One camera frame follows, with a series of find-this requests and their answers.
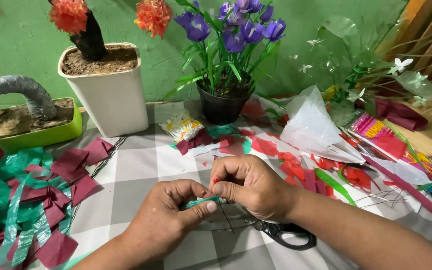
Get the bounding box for heap of green plastic strips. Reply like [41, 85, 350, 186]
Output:
[0, 147, 75, 268]

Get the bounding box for person's right hand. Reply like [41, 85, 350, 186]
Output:
[209, 154, 300, 224]

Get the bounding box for green plastic tape strip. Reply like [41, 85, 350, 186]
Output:
[179, 196, 221, 211]

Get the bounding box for loose thin grey wires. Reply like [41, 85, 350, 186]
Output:
[353, 187, 412, 210]

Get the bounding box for bundle of bamboo skewers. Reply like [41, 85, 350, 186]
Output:
[386, 122, 432, 166]

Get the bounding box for long maroon fabric strip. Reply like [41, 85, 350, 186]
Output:
[361, 154, 432, 233]

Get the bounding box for pink labelled skewer packet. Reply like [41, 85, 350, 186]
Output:
[345, 112, 432, 180]

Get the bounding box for white pot with soil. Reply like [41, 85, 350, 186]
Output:
[57, 42, 150, 138]

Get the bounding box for person's left hand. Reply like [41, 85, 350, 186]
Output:
[122, 179, 219, 260]

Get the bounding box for bundle of black wires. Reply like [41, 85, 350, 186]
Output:
[66, 135, 128, 226]

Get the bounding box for pile of red plastic scraps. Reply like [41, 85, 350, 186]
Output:
[201, 99, 380, 199]

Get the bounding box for black trunk orange flower tree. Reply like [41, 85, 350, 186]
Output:
[47, 0, 173, 62]

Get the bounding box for grey white checkered tablecloth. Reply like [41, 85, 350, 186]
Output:
[0, 98, 432, 270]

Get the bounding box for purple artificial flowers bunch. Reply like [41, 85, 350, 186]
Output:
[163, 0, 288, 99]

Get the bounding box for green plastic leaf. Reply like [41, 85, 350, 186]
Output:
[314, 167, 357, 207]

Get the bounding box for white plastic bag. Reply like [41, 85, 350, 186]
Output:
[279, 85, 367, 165]

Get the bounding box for black handled scissors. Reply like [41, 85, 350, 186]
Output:
[197, 214, 317, 251]

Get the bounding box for small maroon fabric pieces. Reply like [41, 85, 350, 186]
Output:
[176, 128, 217, 156]

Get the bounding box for white flower spray clear leaves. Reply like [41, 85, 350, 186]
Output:
[289, 15, 432, 128]

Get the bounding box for wooden slatted furniture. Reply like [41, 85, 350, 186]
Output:
[383, 0, 432, 88]

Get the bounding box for green rectangular pot with soil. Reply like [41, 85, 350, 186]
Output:
[0, 97, 83, 152]

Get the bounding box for black round flower pot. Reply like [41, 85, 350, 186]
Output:
[196, 80, 252, 126]

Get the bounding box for folded maroon cloth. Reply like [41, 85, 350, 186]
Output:
[374, 97, 429, 132]

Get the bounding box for thin black wire stem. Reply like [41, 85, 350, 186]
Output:
[216, 198, 235, 234]

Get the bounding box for heap of maroon fabric squares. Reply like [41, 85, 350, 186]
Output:
[0, 136, 115, 270]

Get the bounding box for silver wrapped curved stem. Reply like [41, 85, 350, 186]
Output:
[0, 74, 58, 121]

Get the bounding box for pack of cotton swabs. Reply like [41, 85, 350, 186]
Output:
[158, 109, 205, 143]

